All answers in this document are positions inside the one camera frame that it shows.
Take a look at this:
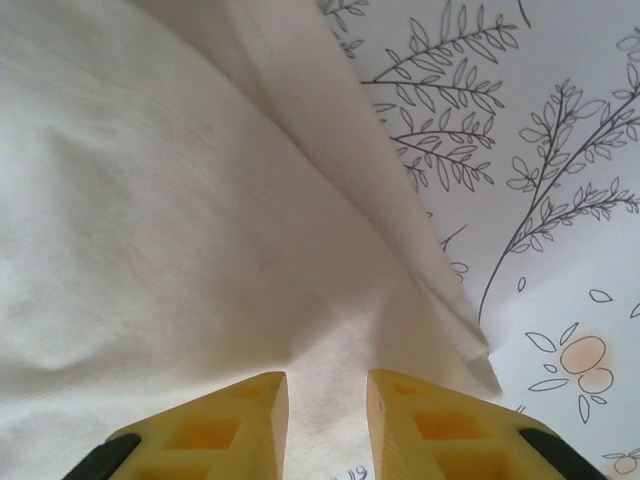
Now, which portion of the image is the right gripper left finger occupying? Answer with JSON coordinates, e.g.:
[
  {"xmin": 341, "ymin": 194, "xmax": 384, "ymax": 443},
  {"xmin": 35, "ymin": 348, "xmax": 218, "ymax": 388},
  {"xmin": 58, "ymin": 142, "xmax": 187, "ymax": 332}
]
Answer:
[{"xmin": 62, "ymin": 370, "xmax": 291, "ymax": 480}]

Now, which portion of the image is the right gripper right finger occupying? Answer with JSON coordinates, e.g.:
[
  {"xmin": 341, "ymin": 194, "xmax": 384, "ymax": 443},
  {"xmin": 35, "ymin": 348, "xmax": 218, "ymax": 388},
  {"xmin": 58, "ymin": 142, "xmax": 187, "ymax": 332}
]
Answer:
[{"xmin": 366, "ymin": 368, "xmax": 601, "ymax": 480}]

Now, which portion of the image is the cream t-shirt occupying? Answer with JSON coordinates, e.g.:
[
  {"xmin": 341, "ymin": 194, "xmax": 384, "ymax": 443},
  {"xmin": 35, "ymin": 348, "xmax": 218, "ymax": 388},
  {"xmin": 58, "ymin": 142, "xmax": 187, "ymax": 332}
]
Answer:
[{"xmin": 0, "ymin": 0, "xmax": 504, "ymax": 480}]

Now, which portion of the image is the floral tablecloth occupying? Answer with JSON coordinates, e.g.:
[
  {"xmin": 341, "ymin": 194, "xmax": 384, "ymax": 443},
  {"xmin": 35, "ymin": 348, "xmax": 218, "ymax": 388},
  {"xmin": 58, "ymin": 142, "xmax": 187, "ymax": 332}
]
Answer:
[{"xmin": 314, "ymin": 0, "xmax": 640, "ymax": 480}]

